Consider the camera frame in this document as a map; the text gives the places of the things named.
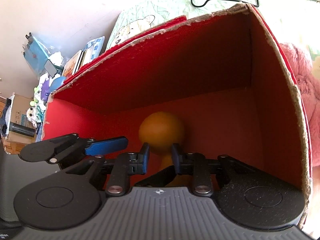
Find orange ball toy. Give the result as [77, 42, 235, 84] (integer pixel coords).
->
[138, 111, 185, 174]

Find cardboard boxes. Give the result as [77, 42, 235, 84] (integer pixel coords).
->
[2, 93, 36, 154]

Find purple toy figure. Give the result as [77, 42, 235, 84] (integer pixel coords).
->
[41, 79, 50, 102]

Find blue glasses case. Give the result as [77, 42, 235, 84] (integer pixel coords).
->
[49, 76, 66, 93]

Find small grey mirror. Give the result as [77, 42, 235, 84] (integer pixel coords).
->
[44, 59, 58, 77]

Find stack of books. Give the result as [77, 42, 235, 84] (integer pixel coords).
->
[62, 50, 85, 78]

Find large red cardboard box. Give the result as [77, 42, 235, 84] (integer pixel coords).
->
[43, 4, 311, 206]

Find blue patterned cloth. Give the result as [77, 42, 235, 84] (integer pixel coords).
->
[82, 36, 105, 66]

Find blue paper bag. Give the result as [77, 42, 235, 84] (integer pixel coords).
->
[23, 33, 50, 77]

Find pink fluffy plush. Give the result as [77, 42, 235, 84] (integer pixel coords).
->
[280, 43, 320, 167]

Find green bear quilt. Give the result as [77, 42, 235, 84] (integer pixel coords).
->
[105, 0, 251, 52]

